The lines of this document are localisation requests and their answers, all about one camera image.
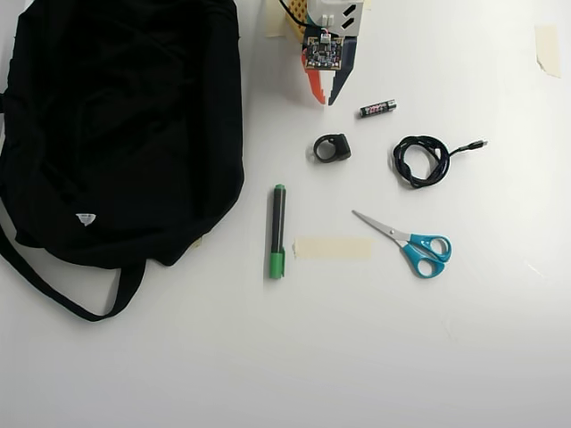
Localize navy gripper finger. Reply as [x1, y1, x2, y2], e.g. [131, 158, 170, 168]
[327, 37, 360, 107]

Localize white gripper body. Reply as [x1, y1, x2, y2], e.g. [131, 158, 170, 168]
[307, 0, 366, 37]

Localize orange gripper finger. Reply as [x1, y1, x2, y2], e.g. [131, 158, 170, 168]
[304, 69, 327, 107]

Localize green and black marker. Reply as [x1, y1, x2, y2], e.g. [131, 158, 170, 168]
[268, 183, 287, 280]

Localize black fabric bag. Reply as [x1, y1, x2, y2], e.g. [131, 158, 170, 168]
[0, 0, 245, 323]

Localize black AAA battery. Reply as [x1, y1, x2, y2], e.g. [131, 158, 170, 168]
[359, 100, 398, 119]

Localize long beige masking tape strip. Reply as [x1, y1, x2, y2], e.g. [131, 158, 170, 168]
[292, 236, 374, 262]

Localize thin black cable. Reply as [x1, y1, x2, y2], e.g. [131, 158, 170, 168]
[278, 0, 322, 32]

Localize camera circuit board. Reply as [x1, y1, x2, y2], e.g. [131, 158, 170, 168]
[302, 34, 345, 72]

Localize black plastic ring clip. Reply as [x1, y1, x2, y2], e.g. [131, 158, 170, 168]
[311, 133, 352, 164]

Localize black coiled USB cable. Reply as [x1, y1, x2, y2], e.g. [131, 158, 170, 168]
[392, 136, 489, 190]

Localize blue handled scissors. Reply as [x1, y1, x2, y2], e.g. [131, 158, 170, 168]
[352, 209, 453, 280]

